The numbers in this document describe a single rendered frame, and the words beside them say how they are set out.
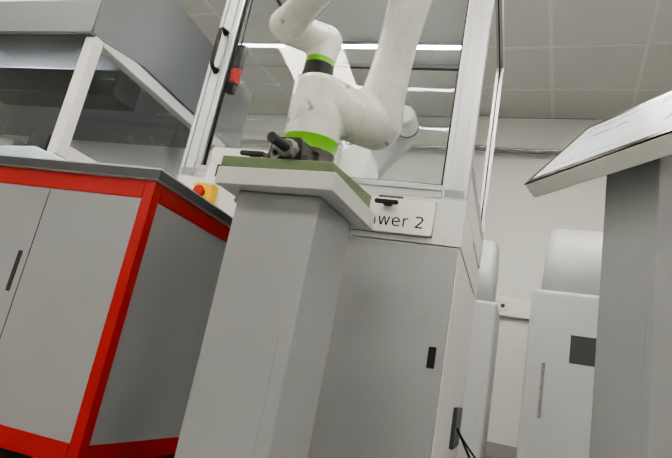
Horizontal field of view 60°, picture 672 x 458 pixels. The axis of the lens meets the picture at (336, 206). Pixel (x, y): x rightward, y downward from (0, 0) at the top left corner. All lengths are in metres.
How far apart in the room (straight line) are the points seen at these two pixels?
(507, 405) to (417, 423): 3.16
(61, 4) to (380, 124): 1.47
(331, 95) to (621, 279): 0.78
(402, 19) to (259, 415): 0.96
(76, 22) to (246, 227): 1.35
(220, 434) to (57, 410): 0.41
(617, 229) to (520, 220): 3.58
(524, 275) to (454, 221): 3.20
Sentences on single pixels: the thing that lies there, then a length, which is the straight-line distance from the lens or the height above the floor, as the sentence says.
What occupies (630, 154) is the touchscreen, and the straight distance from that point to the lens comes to 1.43.
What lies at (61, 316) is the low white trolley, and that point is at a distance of 1.49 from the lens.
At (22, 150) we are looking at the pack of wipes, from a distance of 1.78.
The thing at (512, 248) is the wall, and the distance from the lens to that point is 5.02.
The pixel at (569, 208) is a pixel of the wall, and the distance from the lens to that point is 5.11.
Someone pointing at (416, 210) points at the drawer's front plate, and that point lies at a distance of 1.80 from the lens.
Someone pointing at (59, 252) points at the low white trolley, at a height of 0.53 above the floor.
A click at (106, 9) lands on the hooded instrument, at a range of 2.39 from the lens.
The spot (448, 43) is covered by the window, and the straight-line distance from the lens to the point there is 2.09.
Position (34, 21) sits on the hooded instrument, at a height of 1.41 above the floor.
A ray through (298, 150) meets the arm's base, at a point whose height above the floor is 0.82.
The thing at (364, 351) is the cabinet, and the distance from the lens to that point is 1.76.
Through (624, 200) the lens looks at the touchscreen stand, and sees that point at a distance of 1.54.
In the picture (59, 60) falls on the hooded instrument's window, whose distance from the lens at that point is 2.37.
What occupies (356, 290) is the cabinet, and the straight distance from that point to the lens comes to 1.79.
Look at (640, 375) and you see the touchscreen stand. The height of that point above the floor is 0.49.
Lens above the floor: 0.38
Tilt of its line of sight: 16 degrees up
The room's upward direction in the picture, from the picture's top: 11 degrees clockwise
